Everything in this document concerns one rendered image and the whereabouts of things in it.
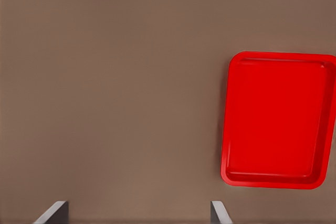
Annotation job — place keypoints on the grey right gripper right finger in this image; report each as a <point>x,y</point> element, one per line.
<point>218,214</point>

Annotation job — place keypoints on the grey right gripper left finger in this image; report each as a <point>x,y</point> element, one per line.
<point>55,214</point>

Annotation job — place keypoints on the red rectangular tray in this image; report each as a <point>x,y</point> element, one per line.
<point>278,121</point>

